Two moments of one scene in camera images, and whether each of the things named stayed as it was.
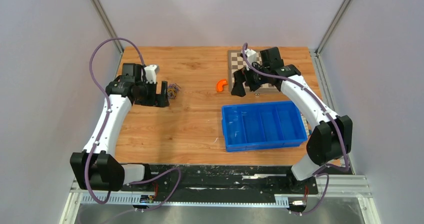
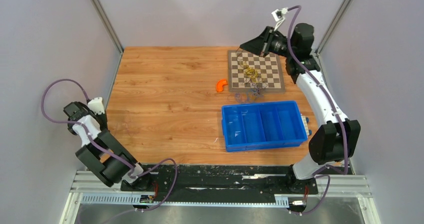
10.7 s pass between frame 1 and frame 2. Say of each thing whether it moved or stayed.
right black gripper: moved
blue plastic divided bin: stayed
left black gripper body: moved
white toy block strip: stayed
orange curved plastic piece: stayed
